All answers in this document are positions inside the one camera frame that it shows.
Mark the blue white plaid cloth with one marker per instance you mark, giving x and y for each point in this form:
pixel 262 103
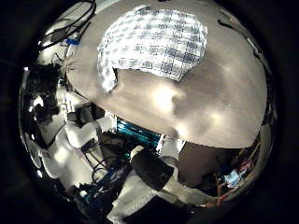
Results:
pixel 155 40

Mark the teal rack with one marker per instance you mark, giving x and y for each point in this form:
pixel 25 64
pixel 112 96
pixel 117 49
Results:
pixel 137 133

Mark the tray of small boxes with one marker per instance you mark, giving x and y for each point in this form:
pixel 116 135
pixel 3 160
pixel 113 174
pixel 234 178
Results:
pixel 239 174

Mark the blue clamp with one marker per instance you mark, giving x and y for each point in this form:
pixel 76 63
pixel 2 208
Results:
pixel 73 41

